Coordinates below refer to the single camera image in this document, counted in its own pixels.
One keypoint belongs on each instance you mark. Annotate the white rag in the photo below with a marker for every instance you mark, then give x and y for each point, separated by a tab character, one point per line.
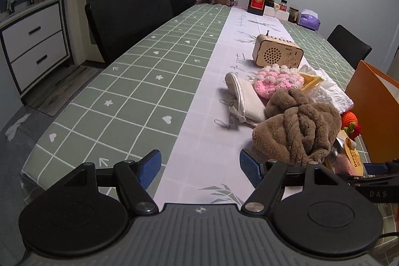
11	3

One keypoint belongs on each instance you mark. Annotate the grey floor mat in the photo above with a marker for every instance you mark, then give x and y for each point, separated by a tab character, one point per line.
62	91

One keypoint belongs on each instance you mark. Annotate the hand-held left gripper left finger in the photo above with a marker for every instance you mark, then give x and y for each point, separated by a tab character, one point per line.
150	169

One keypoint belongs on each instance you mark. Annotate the beige cloth mitt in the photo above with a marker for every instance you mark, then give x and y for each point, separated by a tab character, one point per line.
246	100

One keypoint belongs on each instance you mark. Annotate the white drawer cabinet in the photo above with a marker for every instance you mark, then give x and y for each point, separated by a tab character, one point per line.
34	41

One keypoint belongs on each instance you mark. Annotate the squat dark jar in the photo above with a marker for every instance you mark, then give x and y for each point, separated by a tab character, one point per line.
270	3

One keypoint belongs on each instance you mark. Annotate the white paper scrap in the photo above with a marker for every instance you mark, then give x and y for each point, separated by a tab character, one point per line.
17	127

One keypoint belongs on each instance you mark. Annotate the wooden radio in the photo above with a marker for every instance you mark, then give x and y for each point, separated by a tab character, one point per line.
274	51

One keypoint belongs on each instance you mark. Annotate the cream cylinder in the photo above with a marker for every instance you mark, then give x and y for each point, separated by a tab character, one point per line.
276	6

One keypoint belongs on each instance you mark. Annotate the pink white crocheted piece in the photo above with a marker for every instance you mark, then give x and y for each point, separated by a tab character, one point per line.
274	82

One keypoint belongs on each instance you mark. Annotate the green checked tablecloth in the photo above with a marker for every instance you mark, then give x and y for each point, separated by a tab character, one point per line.
140	82

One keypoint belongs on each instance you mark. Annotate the orange crocheted carrot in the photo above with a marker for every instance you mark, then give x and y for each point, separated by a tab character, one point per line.
349	121

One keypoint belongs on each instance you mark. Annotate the purple tissue pack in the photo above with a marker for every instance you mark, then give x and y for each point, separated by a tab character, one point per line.
309	20

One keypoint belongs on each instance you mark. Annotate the tall dark glass jar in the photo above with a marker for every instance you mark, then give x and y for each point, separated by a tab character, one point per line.
293	15

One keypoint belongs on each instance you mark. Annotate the white rectangular box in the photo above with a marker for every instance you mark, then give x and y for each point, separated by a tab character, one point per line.
279	14

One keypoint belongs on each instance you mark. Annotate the gold snack packet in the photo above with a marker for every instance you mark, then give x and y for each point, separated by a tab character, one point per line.
352	157

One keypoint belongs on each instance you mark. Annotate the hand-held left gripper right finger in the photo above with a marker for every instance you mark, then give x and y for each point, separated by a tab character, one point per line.
249	168

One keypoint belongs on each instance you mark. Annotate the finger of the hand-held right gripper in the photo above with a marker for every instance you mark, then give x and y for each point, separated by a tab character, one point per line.
375	168

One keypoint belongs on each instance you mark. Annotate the orange cardboard box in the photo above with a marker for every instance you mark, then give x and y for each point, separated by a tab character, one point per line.
377	110

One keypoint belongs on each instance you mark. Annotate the brown fluffy towel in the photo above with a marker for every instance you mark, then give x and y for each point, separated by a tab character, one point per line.
299	125

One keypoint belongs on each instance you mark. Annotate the white crinkled cloth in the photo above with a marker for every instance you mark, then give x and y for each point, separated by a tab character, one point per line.
333	94

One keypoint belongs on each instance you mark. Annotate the pale yellow soft piece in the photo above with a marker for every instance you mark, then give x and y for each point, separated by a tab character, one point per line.
311	83

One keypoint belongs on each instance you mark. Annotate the small red label bottle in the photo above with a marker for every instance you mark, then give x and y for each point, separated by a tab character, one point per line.
283	5

